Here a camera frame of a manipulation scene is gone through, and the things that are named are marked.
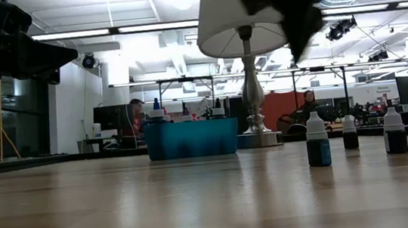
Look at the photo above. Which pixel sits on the black track spotlight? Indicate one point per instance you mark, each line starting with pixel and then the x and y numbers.
pixel 339 30
pixel 378 55

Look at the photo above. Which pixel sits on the black aluminium table frame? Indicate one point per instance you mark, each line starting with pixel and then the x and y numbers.
pixel 23 163

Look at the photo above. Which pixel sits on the long ceiling light strip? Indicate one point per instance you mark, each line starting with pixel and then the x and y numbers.
pixel 104 31
pixel 367 8

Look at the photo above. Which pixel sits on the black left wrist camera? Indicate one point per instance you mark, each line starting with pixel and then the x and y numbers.
pixel 7 15

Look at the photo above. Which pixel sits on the person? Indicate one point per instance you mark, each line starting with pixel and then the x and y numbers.
pixel 307 105
pixel 136 117

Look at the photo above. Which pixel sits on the large bottle red cap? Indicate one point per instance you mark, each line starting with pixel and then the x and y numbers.
pixel 166 117

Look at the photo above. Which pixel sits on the small dropper bottle navy liquid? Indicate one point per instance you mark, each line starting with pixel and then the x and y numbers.
pixel 396 143

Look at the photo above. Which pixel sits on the white jug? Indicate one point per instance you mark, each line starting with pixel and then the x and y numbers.
pixel 96 131

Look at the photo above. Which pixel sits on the large bottle blue cap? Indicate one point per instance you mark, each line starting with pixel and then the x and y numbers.
pixel 156 113

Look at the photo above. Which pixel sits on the small dropper bottle blue label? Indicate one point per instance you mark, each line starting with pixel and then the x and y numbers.
pixel 318 153

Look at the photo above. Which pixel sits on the white wall sign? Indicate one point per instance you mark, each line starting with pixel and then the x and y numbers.
pixel 383 90

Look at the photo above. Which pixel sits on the black background table frame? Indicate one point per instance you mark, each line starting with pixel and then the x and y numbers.
pixel 185 79
pixel 317 68

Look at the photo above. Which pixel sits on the orange room partition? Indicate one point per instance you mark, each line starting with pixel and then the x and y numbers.
pixel 279 108

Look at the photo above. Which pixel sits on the small pink object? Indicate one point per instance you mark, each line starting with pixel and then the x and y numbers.
pixel 193 117

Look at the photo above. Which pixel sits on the blue plastic bin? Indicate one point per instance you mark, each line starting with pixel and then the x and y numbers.
pixel 191 140

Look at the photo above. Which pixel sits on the large bottle black cap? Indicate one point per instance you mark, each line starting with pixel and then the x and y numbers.
pixel 218 112

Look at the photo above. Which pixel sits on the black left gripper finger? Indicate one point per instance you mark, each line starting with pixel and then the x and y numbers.
pixel 42 53
pixel 47 70

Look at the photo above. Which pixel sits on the silver table lamp white shade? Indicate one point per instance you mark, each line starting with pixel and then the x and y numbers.
pixel 224 13

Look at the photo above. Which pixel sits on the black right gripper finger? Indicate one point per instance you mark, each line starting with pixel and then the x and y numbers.
pixel 313 32
pixel 298 35

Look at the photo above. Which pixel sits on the round black ceiling spotlight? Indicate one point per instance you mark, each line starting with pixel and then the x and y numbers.
pixel 88 61

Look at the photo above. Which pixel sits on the large bottle purple cap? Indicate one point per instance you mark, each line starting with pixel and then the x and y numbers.
pixel 187 118

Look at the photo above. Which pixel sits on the small dark dropper bottle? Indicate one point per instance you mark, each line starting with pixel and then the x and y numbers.
pixel 350 140

